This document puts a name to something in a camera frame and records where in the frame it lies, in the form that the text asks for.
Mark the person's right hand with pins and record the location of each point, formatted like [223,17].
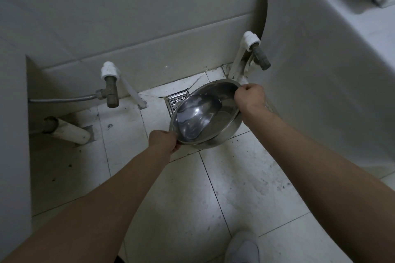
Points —
[251,97]

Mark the white ceramic sink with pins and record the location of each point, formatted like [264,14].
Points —
[330,65]

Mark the person's left forearm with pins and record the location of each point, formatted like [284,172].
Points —
[89,207]

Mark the person's left hand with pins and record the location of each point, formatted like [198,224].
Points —
[161,142]

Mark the person's right forearm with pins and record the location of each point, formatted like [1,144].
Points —
[324,176]

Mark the white water pipe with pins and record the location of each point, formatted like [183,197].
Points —
[134,93]
[239,64]

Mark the white shoe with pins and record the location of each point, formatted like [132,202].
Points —
[242,249]

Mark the brass valve with white fitting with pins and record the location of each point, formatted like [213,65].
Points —
[110,84]

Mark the white drain pipe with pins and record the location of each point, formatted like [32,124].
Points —
[69,130]

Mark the stainless steel basin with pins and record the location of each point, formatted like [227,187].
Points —
[205,115]

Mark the person's right fingers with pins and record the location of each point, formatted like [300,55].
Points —
[239,94]

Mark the metal floor drain cover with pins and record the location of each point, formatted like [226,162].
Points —
[176,102]

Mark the person's left fingers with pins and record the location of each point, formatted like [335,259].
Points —
[176,144]

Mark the grey valve with white fitting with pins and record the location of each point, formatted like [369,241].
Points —
[257,50]

